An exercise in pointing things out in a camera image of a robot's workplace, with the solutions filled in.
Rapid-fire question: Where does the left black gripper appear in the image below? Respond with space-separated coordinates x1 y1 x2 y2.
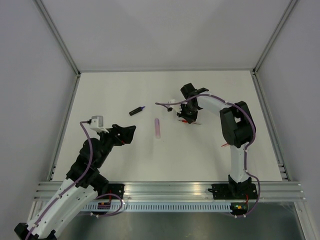
96 124 136 167

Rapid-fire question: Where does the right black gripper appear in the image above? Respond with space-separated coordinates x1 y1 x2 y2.
177 103 198 123

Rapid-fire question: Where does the red gel pen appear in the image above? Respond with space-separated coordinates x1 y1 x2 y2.
178 119 201 126

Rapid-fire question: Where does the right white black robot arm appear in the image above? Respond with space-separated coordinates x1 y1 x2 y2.
177 83 259 200

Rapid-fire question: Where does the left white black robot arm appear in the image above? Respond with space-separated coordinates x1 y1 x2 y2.
14 116 137 240

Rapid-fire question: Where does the black purple-tip marker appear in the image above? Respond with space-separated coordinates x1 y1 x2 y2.
129 106 145 117

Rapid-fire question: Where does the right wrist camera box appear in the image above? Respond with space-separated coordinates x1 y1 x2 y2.
166 99 182 114

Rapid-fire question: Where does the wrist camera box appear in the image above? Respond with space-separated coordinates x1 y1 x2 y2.
166 99 182 114
89 115 109 134

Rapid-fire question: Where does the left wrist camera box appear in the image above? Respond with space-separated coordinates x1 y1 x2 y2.
89 115 109 134

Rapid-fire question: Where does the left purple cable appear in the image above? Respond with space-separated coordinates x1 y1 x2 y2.
24 119 123 240

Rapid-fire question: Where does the purple cable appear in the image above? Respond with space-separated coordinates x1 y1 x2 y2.
154 94 263 218
24 119 123 240

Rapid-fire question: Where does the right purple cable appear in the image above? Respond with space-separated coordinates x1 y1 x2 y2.
154 94 263 218

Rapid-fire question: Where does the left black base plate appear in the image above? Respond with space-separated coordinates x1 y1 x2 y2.
99 183 125 202

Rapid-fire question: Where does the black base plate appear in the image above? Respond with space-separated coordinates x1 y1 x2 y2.
99 183 125 202
207 183 258 200

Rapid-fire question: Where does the white slotted cable duct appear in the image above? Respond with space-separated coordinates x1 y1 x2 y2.
81 201 232 213

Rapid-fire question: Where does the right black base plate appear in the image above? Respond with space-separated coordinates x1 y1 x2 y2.
207 183 258 200

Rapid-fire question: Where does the aluminium mounting rail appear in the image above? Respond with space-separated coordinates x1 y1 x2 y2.
34 181 307 201

